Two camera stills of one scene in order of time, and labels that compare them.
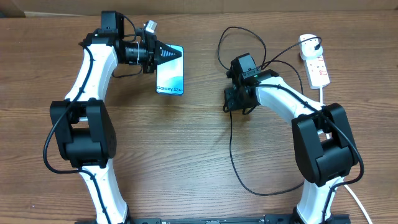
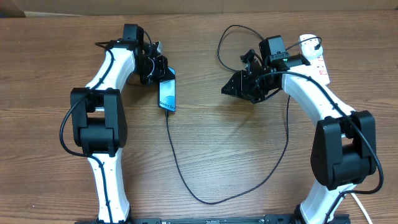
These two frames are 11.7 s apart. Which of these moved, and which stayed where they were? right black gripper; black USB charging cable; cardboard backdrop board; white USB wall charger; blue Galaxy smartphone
Moved: right black gripper; black USB charging cable; blue Galaxy smartphone
Stayed: cardboard backdrop board; white USB wall charger
